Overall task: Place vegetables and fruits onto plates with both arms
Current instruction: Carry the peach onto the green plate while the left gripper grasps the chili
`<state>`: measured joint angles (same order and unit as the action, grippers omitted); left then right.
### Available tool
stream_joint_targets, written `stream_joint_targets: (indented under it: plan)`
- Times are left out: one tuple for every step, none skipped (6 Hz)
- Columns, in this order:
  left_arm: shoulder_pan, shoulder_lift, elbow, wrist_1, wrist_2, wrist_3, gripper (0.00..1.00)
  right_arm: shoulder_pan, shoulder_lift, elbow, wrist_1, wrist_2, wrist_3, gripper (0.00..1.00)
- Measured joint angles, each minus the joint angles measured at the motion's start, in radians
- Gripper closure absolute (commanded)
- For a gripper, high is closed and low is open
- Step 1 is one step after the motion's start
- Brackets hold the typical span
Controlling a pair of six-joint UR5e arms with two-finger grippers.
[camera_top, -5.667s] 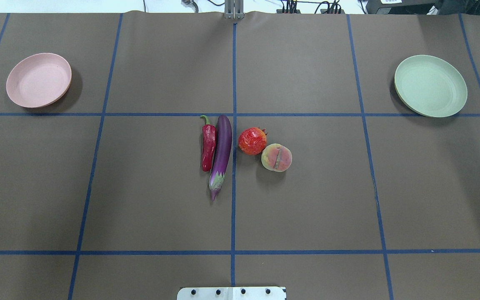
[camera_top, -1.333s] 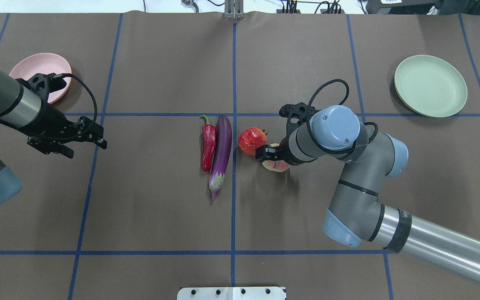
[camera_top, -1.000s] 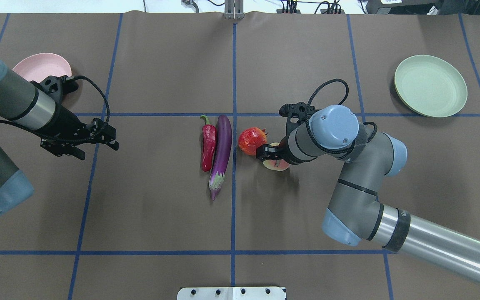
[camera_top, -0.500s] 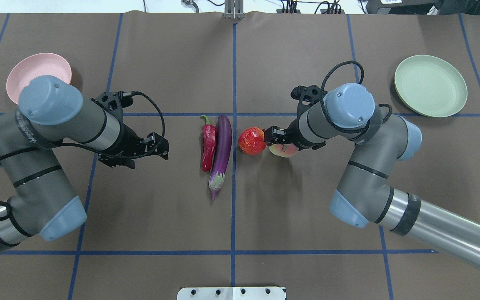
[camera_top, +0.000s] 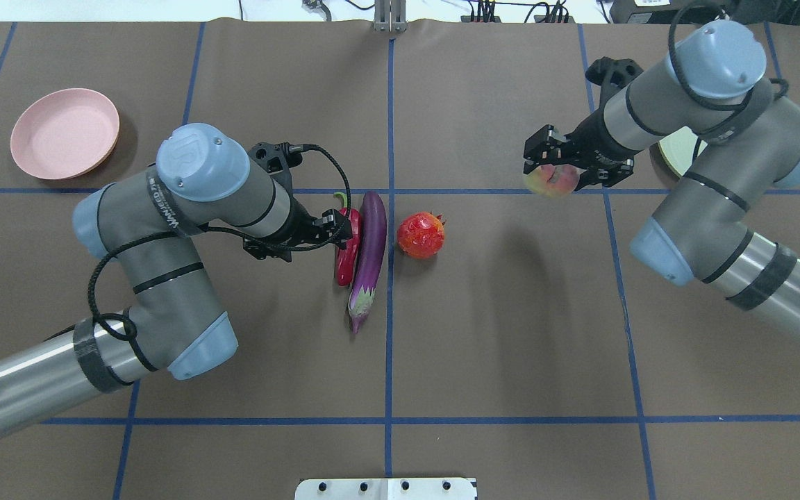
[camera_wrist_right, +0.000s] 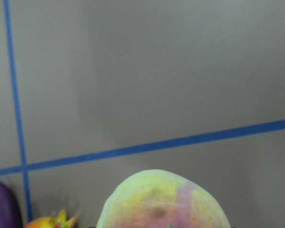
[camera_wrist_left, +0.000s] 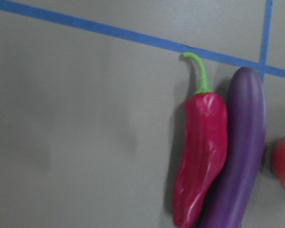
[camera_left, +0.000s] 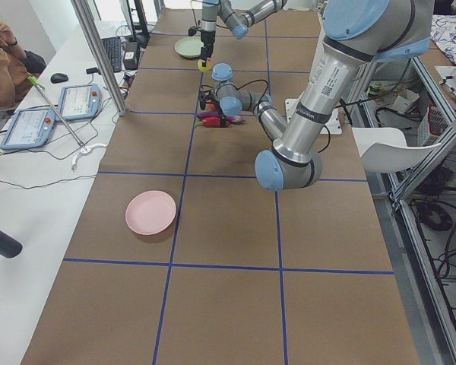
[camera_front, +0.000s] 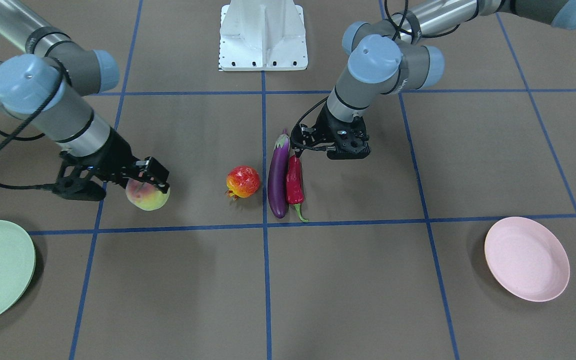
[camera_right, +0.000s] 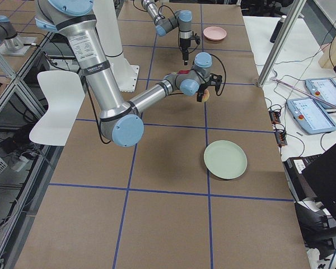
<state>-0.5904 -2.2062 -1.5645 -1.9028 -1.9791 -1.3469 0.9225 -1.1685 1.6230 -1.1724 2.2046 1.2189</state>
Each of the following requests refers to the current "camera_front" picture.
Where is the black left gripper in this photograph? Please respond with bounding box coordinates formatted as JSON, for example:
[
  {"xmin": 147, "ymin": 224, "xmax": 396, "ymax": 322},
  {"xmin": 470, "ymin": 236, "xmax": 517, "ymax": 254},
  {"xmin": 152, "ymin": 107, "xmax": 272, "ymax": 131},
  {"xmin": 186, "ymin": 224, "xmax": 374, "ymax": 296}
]
[{"xmin": 290, "ymin": 104, "xmax": 368, "ymax": 158}]

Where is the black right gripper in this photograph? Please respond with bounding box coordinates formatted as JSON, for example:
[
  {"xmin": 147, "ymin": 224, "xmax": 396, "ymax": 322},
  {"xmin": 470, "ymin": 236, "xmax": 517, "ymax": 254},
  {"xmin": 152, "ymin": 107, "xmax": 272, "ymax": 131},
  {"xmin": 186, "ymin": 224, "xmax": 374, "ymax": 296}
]
[{"xmin": 58, "ymin": 129, "xmax": 170, "ymax": 195}]

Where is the yellow pink peach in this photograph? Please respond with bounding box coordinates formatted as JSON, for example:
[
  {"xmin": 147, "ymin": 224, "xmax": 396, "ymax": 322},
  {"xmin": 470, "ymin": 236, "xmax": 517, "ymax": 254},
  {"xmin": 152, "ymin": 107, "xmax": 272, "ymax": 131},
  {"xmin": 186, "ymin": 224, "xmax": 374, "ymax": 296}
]
[{"xmin": 125, "ymin": 178, "xmax": 170, "ymax": 211}]

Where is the red chili pepper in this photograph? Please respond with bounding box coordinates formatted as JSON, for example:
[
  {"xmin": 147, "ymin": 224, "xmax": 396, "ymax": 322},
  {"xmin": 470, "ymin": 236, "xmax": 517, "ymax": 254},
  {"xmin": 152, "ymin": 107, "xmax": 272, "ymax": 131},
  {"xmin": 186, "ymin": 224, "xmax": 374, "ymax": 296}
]
[{"xmin": 285, "ymin": 155, "xmax": 309, "ymax": 223}]

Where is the red orange pomegranate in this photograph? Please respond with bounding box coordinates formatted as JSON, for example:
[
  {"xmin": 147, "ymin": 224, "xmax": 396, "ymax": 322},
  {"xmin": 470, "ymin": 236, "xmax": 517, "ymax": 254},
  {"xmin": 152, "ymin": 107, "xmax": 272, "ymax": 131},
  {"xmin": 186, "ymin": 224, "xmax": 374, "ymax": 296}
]
[{"xmin": 225, "ymin": 165, "xmax": 262, "ymax": 199}]

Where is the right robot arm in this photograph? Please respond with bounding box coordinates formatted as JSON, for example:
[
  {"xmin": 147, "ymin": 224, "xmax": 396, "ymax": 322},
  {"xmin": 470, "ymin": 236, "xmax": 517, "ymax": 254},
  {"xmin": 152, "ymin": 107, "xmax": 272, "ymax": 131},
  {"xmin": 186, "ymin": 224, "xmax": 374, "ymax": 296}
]
[{"xmin": 0, "ymin": 0, "xmax": 170, "ymax": 202}]

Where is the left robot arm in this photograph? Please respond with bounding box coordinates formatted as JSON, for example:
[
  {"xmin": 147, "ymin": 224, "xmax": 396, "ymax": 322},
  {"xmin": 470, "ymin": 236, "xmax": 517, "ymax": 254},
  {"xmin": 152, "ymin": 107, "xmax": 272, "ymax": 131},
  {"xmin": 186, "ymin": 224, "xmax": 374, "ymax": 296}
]
[{"xmin": 283, "ymin": 0, "xmax": 576, "ymax": 160}]

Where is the purple eggplant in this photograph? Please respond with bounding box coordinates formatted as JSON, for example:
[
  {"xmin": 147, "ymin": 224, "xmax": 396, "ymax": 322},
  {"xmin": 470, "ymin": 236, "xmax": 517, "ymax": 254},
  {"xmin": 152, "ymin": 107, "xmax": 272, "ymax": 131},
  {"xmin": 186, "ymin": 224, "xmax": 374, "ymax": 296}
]
[{"xmin": 267, "ymin": 129, "xmax": 290, "ymax": 219}]

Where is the pink plate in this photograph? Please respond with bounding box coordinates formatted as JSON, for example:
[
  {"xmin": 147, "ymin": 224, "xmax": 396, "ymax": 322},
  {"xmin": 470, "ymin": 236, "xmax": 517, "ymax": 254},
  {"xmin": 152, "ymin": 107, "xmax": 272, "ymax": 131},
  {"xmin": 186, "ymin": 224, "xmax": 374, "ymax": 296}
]
[{"xmin": 484, "ymin": 216, "xmax": 570, "ymax": 303}]

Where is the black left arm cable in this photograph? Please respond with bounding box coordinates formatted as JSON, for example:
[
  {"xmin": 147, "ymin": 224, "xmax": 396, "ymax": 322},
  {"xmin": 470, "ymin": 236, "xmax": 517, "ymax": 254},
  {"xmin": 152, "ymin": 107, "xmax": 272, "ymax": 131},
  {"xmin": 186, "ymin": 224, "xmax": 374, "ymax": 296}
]
[{"xmin": 293, "ymin": 0, "xmax": 461, "ymax": 151}]

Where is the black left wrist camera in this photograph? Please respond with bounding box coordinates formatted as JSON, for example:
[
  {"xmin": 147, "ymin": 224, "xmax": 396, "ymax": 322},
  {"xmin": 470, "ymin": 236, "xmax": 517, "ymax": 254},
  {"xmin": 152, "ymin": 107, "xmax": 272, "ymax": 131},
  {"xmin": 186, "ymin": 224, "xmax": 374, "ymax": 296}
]
[{"xmin": 326, "ymin": 130, "xmax": 371, "ymax": 160}]

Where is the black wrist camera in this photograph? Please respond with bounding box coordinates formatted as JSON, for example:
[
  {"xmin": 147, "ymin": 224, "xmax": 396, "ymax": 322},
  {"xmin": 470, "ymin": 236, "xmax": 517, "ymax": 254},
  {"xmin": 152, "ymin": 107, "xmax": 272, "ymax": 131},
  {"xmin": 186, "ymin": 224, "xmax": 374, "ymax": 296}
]
[
  {"xmin": 51, "ymin": 160, "xmax": 106, "ymax": 202},
  {"xmin": 326, "ymin": 130, "xmax": 371, "ymax": 160}
]

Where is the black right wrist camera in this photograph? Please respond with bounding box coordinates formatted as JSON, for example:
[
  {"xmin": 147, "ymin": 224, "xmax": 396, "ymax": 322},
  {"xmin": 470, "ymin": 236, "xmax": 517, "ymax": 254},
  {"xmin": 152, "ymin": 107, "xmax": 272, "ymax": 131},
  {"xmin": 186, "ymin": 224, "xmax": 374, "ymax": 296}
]
[{"xmin": 51, "ymin": 160, "xmax": 106, "ymax": 202}]

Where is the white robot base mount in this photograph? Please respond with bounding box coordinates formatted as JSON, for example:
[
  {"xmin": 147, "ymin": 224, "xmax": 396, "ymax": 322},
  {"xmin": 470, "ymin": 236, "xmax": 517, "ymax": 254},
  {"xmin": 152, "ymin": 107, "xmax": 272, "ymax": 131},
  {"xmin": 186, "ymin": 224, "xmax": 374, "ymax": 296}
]
[{"xmin": 218, "ymin": 0, "xmax": 309, "ymax": 72}]

